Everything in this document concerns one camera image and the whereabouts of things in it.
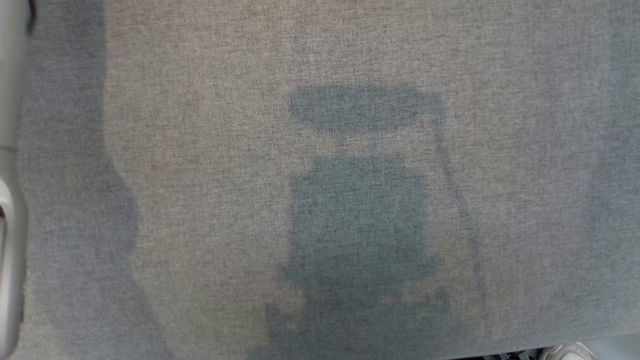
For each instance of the grey fabric sofa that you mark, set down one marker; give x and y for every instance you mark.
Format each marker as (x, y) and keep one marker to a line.
(350, 175)

